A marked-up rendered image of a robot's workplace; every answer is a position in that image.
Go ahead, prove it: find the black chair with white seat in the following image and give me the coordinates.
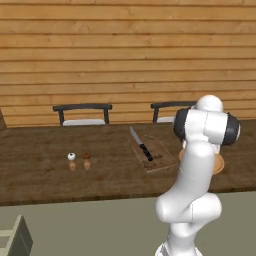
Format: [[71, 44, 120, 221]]
[[150, 100, 198, 124], [52, 103, 113, 127]]

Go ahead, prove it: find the black-handled kitchen knife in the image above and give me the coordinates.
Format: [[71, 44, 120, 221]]
[[129, 126, 154, 162]]

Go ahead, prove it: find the white-topped wooden shaker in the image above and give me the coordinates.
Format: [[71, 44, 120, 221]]
[[67, 152, 78, 172]]

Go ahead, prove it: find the grey-green open drawer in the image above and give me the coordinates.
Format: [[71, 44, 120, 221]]
[[0, 214, 34, 256]]

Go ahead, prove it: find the brown-topped wooden shaker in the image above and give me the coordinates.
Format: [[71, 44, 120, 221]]
[[82, 152, 92, 171]]

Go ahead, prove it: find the orange round plate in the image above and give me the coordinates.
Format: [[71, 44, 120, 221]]
[[178, 148, 225, 176]]

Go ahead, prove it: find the wooden cutting board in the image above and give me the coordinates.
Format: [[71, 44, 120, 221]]
[[127, 134, 177, 174]]

